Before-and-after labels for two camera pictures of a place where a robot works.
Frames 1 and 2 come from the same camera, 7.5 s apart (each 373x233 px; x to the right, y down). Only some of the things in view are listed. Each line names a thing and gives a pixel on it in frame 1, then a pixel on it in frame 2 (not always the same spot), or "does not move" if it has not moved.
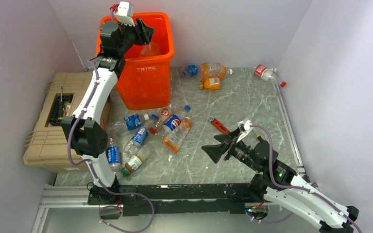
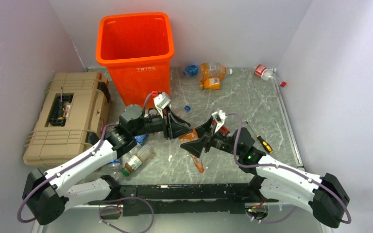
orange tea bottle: (173, 141) -> (186, 138)
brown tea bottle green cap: (143, 153) does not move
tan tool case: (47, 146) does not move
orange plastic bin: (144, 83) does not move
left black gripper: (147, 31) -> (173, 126)
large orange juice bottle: (213, 70) does not move
